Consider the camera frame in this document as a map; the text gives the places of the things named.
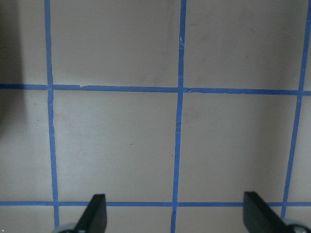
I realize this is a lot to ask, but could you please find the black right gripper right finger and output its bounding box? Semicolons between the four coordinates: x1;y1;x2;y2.
243;191;294;233

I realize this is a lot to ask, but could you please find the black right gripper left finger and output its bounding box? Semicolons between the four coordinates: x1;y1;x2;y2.
73;194;107;233

